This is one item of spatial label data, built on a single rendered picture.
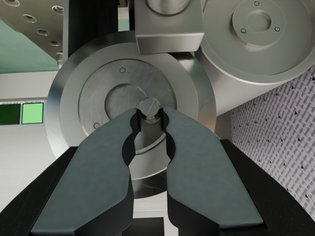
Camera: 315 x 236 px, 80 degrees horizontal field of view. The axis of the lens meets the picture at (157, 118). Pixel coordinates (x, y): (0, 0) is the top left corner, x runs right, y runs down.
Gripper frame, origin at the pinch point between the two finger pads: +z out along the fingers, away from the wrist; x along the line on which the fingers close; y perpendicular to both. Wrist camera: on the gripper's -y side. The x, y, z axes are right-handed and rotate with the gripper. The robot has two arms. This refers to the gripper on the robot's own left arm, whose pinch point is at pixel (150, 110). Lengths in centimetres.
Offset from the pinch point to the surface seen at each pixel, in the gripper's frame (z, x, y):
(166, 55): 5.8, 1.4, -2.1
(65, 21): 9.8, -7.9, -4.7
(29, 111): 32.8, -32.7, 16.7
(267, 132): 10.8, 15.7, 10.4
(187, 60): 6.3, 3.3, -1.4
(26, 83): 273, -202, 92
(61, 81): 5.4, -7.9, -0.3
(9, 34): 219, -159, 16
